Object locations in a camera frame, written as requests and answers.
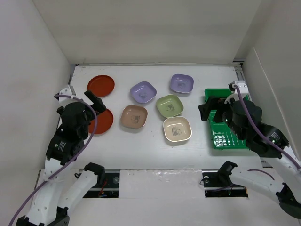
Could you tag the red round plate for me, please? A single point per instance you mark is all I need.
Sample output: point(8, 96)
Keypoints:
point(101, 85)
point(104, 122)

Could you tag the green square plate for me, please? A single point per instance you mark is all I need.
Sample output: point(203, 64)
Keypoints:
point(169, 106)

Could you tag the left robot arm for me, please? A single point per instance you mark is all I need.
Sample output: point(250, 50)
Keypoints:
point(49, 207)

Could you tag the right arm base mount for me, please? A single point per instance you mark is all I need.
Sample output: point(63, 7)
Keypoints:
point(214, 188)

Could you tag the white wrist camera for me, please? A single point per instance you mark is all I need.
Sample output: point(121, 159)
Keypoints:
point(238, 89)
point(66, 91)

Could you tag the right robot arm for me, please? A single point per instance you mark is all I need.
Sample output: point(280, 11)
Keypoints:
point(269, 143)

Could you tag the green plastic bin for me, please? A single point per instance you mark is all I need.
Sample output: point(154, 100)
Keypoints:
point(222, 137)

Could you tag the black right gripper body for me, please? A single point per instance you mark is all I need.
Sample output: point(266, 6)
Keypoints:
point(226, 110)

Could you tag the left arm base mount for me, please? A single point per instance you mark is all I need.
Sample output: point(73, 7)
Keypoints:
point(108, 189)

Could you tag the purple square plate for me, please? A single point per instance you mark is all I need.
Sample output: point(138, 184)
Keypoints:
point(143, 92)
point(181, 83)

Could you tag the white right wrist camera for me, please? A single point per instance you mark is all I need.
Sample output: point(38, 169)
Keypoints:
point(238, 89)

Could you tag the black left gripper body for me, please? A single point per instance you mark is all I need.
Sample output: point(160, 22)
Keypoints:
point(85, 130)

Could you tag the cream square plate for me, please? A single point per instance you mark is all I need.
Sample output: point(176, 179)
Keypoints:
point(177, 129)

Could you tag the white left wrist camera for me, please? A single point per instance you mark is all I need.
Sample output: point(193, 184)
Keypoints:
point(66, 91)

